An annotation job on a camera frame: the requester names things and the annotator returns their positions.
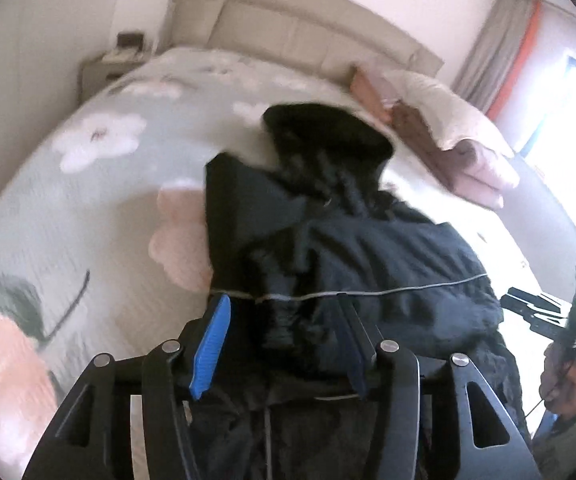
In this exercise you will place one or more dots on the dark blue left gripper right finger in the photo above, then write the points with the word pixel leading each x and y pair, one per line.
pixel 357 342

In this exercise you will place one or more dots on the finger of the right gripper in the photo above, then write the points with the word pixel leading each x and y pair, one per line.
pixel 526 311
pixel 540 301

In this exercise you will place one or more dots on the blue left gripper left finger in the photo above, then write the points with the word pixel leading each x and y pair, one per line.
pixel 205 347

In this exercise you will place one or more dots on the black hooded long coat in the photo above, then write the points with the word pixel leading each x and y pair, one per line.
pixel 286 246

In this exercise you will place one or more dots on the person's right hand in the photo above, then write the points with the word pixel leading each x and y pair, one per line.
pixel 558 383

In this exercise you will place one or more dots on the pink folded quilt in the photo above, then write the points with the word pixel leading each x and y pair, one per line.
pixel 469 170

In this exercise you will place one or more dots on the floral quilted bed cover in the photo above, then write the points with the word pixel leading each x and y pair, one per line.
pixel 105 268

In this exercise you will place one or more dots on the cream dotted pillow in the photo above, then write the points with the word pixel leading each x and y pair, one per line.
pixel 449 118

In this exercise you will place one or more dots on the grey and orange curtain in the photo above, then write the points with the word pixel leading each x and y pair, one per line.
pixel 496 60

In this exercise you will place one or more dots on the pink striped folded blanket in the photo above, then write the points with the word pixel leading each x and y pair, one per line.
pixel 374 92

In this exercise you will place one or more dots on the white bedside table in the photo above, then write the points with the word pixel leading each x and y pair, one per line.
pixel 98 73

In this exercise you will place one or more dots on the small dark clock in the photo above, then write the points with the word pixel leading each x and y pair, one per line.
pixel 131 40

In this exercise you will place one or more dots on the beige padded headboard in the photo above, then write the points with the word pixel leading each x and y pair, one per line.
pixel 324 38

